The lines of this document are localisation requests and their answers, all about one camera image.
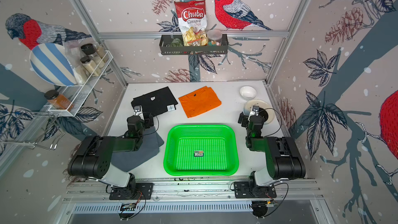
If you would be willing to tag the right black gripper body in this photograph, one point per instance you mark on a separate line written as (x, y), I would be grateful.
(244, 123)

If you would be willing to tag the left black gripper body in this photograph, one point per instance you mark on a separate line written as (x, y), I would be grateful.
(146, 124)

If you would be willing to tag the black t-shirt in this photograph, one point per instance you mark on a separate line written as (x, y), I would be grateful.
(156, 102)

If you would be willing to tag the grey t-shirt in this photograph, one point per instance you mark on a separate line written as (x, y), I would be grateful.
(127, 161)

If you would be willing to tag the orange t-shirt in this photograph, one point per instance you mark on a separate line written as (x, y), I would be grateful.
(199, 102)

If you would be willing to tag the green plastic basket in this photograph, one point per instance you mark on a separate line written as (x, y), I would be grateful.
(201, 150)

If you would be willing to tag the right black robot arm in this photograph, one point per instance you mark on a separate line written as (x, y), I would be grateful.
(283, 159)

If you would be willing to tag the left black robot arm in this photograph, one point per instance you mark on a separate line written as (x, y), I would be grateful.
(93, 159)

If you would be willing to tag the white plate with dark centre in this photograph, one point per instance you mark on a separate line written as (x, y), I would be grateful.
(265, 109)

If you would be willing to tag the small white bowl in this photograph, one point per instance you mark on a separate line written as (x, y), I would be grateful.
(248, 92)

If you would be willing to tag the green item in shelf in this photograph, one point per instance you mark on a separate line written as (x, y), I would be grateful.
(176, 42)

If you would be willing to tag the beige spice jar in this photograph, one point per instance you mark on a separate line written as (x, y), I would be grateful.
(90, 66)

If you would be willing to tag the clear lidded candy jar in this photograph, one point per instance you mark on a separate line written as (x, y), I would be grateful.
(214, 37)

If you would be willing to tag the black lid spice jar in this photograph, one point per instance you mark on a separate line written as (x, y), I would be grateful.
(89, 50)

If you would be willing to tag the orange spice jar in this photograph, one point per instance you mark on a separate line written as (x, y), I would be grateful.
(58, 100)

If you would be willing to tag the clear plastic bag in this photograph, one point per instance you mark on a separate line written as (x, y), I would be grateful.
(74, 53)

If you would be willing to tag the blue striped plate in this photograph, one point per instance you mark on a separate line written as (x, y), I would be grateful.
(49, 62)

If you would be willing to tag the red Chuba chips bag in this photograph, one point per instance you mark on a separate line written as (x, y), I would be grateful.
(192, 21)

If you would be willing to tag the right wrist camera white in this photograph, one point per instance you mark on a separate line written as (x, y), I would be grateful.
(254, 110)

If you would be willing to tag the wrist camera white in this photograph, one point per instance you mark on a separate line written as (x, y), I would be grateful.
(138, 109)
(254, 110)

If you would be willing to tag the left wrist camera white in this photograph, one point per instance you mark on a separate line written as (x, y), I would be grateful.
(138, 109)

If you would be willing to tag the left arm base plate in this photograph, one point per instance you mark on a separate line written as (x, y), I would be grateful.
(141, 191)

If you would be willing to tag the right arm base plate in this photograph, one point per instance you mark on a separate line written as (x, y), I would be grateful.
(244, 190)

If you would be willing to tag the black wall shelf basket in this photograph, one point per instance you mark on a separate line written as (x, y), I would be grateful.
(167, 49)

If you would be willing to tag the chrome wire hook rack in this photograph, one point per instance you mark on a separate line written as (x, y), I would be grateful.
(31, 130)

